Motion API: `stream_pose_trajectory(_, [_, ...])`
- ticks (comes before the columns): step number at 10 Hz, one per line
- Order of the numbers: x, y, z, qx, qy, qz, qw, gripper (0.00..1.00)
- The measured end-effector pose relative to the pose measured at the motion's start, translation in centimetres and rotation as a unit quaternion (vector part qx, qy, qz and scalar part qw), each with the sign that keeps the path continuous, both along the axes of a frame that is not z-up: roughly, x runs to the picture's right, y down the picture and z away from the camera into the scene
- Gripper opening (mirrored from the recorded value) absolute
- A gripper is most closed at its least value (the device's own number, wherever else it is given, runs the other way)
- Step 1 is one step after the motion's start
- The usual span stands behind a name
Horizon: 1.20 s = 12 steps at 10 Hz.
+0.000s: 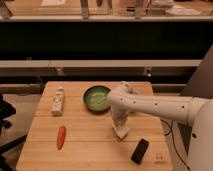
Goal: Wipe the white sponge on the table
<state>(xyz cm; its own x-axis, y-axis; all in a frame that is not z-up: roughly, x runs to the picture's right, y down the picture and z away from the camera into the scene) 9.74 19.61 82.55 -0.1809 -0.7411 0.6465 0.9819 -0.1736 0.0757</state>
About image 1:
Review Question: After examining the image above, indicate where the black office chair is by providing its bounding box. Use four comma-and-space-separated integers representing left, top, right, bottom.
0, 93, 28, 171

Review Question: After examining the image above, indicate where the orange carrot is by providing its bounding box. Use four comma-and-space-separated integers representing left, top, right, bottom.
57, 126, 66, 150

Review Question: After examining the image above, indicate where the black cable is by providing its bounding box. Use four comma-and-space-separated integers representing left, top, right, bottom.
161, 119, 191, 171

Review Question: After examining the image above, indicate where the black rectangular block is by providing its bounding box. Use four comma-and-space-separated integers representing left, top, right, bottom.
131, 139, 149, 164

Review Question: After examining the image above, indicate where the white bottle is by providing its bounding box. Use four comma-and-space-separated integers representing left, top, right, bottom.
51, 87, 64, 116

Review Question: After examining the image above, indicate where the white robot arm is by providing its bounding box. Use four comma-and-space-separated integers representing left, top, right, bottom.
107, 81, 213, 171

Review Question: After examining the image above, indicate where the metal shelf rail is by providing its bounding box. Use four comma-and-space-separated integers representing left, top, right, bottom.
0, 60, 202, 68

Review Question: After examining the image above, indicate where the green bowl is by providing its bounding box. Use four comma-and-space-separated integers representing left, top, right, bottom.
83, 85, 110, 112

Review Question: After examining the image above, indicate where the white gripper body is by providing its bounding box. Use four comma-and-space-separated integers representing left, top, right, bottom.
112, 109, 128, 127

